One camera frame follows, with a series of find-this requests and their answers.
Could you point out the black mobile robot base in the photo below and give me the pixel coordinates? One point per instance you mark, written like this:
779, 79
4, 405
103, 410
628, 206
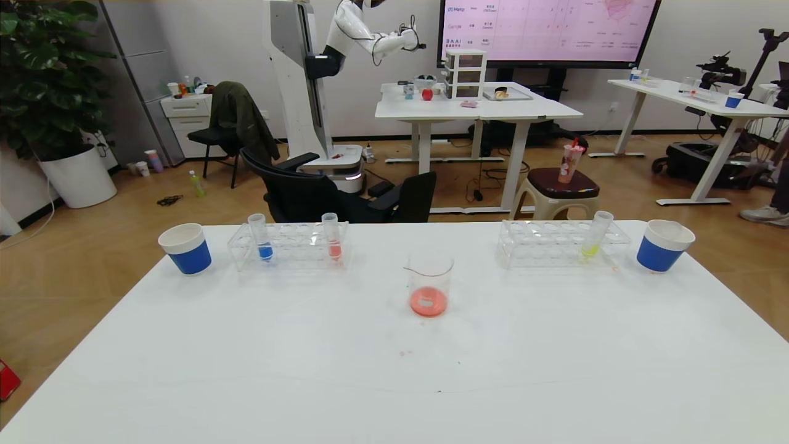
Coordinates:
696, 163

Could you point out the test tube with yellow pigment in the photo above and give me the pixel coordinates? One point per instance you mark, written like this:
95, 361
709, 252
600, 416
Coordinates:
592, 248

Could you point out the large display screen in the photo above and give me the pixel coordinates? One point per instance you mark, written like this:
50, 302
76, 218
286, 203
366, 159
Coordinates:
548, 37

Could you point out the white standing desk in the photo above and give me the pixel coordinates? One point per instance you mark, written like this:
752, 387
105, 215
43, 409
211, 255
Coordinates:
662, 85
468, 111

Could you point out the clear acrylic test tube rack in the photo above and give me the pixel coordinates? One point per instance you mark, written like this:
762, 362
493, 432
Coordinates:
558, 246
296, 250

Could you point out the red flat object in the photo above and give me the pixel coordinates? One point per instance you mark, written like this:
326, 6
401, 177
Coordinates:
7, 379

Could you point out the green leafy plant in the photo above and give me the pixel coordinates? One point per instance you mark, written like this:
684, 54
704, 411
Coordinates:
43, 80

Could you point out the test tube with red pigment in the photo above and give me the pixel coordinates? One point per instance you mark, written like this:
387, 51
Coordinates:
334, 246

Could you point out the clear glass beaker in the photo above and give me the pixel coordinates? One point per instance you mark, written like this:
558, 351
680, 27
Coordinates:
429, 296

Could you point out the black side chair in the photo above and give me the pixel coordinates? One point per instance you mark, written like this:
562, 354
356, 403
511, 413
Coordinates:
209, 135

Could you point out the white plant pot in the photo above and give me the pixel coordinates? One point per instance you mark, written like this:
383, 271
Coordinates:
77, 179

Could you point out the test tube with blue pigment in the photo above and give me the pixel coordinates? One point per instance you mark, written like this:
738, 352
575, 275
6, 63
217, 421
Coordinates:
264, 250

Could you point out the white humanoid robot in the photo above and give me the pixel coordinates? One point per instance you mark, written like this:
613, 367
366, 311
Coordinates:
296, 61

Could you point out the grey tall cabinet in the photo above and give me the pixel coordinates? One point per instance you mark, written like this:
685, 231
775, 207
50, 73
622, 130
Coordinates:
142, 61

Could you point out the green drink bottle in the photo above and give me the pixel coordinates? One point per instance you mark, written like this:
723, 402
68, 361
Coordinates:
196, 185

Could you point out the black display stand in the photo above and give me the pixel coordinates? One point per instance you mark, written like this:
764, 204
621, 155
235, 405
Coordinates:
555, 79

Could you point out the black office chair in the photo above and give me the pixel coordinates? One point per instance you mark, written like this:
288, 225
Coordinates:
308, 197

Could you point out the small pink object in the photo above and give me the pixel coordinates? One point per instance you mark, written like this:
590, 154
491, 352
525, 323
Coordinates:
470, 103

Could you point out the blue and white paper cup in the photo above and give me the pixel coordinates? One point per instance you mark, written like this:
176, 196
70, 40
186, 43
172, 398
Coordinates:
188, 256
656, 253

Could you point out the small blue paper cup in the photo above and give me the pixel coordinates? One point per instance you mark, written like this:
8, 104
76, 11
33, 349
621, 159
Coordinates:
733, 100

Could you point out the small white cup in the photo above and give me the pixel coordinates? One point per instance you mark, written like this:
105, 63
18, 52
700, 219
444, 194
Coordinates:
142, 169

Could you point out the pink drink cup with straw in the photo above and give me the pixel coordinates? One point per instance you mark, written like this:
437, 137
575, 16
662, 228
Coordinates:
569, 163

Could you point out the grey tray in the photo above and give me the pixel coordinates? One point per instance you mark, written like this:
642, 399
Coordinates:
506, 94

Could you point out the small clear bottle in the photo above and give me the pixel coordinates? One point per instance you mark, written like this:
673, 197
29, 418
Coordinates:
635, 75

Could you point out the brown plastic stool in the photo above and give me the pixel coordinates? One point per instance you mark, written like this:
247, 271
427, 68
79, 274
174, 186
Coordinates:
588, 187

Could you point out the olive green jacket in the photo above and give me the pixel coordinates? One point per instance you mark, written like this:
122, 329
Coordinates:
243, 117

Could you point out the white drawer organizer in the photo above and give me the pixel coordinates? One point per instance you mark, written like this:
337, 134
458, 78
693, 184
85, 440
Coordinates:
465, 74

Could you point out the white drawer cabinet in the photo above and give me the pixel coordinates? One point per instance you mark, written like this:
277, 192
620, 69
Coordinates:
188, 117

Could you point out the person in cream jacket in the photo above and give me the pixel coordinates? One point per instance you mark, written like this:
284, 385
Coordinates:
764, 216

